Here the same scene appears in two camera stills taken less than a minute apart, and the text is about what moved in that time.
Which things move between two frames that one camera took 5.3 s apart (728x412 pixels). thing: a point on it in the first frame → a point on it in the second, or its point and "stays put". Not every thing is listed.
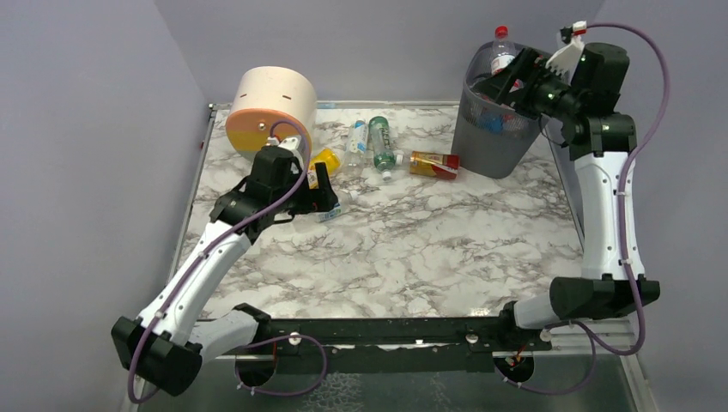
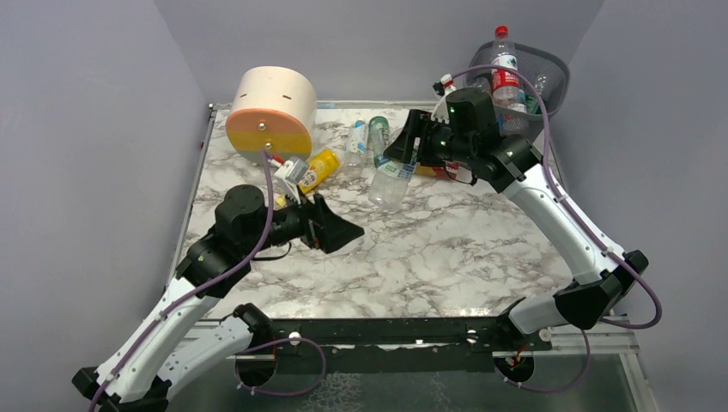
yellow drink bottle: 327,156 stays put
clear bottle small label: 345,200 → 390,187
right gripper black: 527,86 → 421,141
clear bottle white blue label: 356,161 stays put
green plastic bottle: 380,146 stays put
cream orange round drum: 263,95 stays put
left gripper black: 310,194 → 314,226
